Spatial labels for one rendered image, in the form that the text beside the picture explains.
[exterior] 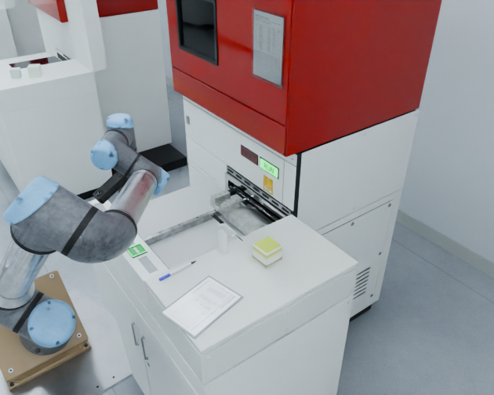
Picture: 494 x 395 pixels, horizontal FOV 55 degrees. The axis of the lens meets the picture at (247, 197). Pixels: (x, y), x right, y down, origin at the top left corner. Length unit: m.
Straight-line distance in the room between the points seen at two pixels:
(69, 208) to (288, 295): 0.76
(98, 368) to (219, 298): 0.41
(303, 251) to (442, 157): 1.71
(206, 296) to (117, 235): 0.54
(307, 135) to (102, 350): 0.98
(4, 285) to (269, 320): 0.72
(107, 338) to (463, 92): 2.29
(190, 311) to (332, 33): 0.98
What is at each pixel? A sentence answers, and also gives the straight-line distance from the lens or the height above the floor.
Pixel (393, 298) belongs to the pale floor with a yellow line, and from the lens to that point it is 2.96.
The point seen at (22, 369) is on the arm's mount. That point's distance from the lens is 1.57.
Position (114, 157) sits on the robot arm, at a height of 1.41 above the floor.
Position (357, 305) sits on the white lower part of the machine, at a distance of 2.65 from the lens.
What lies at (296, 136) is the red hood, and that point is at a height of 1.29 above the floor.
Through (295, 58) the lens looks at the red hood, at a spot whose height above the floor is 1.57.
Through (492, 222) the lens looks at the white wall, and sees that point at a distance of 3.16.
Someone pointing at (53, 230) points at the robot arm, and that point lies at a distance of 0.99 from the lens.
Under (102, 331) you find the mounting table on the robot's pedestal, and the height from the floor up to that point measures 0.82.
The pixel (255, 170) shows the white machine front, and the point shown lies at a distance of 1.94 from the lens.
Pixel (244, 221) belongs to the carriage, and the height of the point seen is 0.88.
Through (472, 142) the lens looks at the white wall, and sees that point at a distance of 3.05.
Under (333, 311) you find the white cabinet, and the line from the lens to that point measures 1.71.
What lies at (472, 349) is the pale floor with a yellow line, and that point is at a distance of 2.84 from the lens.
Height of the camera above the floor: 2.02
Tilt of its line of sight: 33 degrees down
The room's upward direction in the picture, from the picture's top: straight up
